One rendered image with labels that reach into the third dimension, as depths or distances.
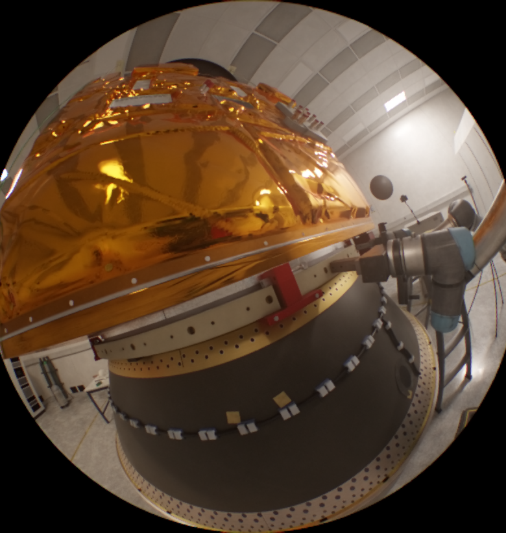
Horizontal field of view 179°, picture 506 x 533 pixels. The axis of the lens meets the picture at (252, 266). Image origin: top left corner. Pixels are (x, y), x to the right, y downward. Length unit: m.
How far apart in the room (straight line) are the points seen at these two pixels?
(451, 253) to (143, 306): 0.53
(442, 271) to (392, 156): 7.74
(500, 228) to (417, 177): 7.42
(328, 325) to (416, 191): 7.48
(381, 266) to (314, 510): 0.56
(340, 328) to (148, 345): 0.41
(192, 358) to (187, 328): 0.08
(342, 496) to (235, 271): 0.62
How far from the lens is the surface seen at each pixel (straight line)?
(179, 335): 0.30
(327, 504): 0.53
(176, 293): 0.31
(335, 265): 0.40
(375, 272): 0.31
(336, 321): 0.40
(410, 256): 0.32
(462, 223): 0.79
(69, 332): 0.40
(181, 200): 0.33
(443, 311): 0.37
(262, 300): 0.29
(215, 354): 0.33
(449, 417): 2.03
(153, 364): 0.42
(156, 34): 3.53
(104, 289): 0.34
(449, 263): 0.33
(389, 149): 8.12
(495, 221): 0.44
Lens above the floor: 1.73
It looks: 5 degrees up
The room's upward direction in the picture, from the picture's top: 22 degrees counter-clockwise
